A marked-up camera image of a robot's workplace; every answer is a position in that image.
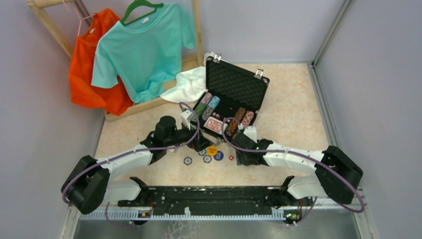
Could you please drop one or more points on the white cloth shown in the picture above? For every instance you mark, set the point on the white cloth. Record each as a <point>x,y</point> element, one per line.
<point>190,86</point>

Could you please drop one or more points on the pink clothes hanger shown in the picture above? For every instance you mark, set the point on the pink clothes hanger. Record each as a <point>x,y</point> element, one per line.
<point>79,15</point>

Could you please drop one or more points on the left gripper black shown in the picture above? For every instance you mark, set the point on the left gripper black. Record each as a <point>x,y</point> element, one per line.
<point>200,142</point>

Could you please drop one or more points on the grey poker chip lower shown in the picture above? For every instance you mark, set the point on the grey poker chip lower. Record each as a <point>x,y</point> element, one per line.
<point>207,159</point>

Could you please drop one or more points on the black poker set case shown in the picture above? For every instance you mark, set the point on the black poker set case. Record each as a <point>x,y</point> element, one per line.
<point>236,88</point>

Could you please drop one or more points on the red playing card deck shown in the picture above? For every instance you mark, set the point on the red playing card deck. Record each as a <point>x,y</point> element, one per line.
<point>215,125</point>

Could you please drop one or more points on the red white chip row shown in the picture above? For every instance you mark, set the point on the red white chip row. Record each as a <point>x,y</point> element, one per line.
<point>247,119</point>

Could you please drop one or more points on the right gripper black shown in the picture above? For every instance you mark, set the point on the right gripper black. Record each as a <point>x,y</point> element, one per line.
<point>241,160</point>

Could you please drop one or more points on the teal t-shirt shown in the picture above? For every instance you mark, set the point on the teal t-shirt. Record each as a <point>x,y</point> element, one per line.
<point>144,54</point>

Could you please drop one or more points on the green white chip row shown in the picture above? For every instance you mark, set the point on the green white chip row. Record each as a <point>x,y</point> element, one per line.
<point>203,103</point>

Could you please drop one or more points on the yellow big blind button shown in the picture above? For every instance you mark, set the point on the yellow big blind button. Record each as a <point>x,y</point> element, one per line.
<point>212,150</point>

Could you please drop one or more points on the brown chip row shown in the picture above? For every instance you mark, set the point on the brown chip row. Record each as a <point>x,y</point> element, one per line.
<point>233,125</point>

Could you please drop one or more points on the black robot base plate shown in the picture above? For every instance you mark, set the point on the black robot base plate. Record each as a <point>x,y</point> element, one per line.
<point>214,201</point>

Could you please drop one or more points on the grey poker chip left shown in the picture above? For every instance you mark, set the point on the grey poker chip left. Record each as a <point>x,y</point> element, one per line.
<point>187,160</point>

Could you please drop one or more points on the blue small blind button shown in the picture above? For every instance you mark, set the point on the blue small blind button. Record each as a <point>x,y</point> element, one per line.
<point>219,156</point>

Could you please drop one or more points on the blue grey chip row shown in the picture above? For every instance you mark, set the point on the blue grey chip row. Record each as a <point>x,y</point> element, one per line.
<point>210,108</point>

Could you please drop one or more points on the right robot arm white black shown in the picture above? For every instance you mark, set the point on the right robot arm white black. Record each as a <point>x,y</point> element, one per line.
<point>330,172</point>

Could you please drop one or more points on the green clothes hanger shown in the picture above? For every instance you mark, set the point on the green clothes hanger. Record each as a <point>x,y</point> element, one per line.
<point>138,10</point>

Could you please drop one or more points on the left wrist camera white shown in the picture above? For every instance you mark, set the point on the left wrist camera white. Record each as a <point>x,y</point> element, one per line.
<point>188,119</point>

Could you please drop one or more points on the aluminium frame rail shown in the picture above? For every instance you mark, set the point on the aluminium frame rail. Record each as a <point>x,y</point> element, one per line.
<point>287,214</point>

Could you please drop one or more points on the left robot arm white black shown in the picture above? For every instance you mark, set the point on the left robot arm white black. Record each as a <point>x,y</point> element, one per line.
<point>90,183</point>

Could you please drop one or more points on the wooden clothes rack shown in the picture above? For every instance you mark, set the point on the wooden clothes rack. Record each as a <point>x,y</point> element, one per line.
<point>188,62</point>

